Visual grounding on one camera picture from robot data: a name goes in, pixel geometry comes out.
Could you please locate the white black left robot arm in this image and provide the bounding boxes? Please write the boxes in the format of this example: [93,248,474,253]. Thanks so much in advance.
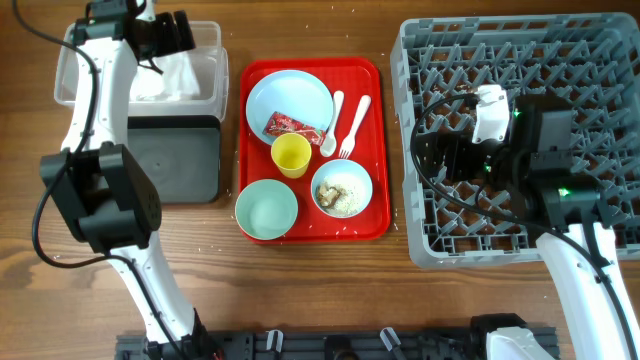
[31,1,224,359]

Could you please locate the light blue plate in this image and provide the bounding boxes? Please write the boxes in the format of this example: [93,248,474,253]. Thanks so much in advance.
[245,70,334,145]

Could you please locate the clear plastic waste bin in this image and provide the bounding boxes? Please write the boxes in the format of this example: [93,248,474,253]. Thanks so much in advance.
[53,20,230,123]

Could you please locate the white plastic spoon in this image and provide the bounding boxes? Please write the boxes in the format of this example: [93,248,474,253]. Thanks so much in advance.
[320,90,345,157]

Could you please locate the black food waste tray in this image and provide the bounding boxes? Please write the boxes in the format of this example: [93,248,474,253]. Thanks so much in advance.
[128,115,221,204]

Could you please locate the yellow plastic cup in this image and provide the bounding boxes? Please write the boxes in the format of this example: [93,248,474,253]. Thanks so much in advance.
[271,133,312,179]

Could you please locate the mint green bowl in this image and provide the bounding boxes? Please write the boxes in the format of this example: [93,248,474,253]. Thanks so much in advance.
[235,179,299,241]

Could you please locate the rice and food scraps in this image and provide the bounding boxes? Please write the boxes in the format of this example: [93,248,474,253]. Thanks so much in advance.
[315,173,365,218]

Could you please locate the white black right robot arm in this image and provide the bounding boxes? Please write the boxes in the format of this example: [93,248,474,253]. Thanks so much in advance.
[409,90,639,359]

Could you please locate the grey dishwasher rack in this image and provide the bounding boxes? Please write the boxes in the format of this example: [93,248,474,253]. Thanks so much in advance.
[390,13,639,268]

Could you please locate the red snack wrapper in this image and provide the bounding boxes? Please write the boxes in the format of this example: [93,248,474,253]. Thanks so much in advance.
[263,112,326,146]

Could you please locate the white crumpled tissue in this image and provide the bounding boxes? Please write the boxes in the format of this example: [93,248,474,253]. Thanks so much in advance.
[130,52,201,102]

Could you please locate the light blue rice bowl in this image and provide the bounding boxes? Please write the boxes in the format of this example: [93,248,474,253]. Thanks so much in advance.
[310,159,373,219]

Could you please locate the red serving tray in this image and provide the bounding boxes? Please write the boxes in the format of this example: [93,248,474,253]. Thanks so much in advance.
[238,57,391,245]

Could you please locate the white plastic fork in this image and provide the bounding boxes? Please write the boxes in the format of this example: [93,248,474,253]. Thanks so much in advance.
[339,95,372,159]

